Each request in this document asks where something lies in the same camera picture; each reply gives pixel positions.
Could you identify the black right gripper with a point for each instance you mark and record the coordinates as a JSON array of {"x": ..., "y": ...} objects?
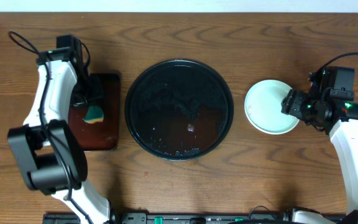
[{"x": 291, "y": 102}]

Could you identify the round black serving tray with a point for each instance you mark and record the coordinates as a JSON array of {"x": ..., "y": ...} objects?
[{"x": 179, "y": 109}]

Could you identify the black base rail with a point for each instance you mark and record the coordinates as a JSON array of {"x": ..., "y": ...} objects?
[{"x": 143, "y": 218}]

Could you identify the green scrubbing sponge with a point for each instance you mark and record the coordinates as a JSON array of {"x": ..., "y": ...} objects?
[{"x": 94, "y": 115}]

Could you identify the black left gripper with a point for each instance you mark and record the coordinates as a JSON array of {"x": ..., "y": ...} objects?
[{"x": 84, "y": 97}]

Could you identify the black rectangular water tray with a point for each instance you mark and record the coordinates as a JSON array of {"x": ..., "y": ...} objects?
[{"x": 99, "y": 136}]

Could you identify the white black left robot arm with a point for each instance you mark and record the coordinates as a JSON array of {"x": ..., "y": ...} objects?
[{"x": 46, "y": 151}]

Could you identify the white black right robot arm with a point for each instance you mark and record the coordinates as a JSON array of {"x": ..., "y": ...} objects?
[{"x": 338, "y": 118}]

